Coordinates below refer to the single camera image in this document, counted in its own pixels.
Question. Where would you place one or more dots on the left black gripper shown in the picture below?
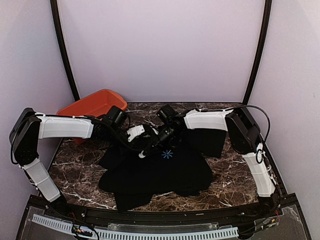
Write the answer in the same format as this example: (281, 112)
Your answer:
(135, 145)

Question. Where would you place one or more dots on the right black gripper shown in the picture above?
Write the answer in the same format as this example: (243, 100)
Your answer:
(159, 144)

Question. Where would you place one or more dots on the black t-shirt with blue logo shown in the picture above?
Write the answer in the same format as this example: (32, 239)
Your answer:
(183, 170)

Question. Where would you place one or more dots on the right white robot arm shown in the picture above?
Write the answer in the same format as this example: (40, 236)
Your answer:
(245, 139)

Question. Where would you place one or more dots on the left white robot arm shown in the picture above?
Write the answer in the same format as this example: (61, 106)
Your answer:
(32, 127)

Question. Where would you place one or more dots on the orange plastic tub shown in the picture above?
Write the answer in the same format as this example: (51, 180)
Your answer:
(96, 104)

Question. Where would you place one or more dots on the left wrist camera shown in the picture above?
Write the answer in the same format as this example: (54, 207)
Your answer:
(138, 131)

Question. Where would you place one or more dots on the white slotted cable duct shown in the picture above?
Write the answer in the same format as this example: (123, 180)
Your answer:
(114, 231)

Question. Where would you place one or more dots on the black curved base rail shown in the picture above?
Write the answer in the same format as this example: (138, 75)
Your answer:
(287, 222)

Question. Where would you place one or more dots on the left black frame post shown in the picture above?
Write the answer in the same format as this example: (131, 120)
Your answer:
(63, 50)

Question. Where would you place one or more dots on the black frame post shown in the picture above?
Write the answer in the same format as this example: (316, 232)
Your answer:
(63, 50)
(259, 51)

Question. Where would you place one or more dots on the right black frame post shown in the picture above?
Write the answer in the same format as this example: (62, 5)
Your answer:
(259, 51)

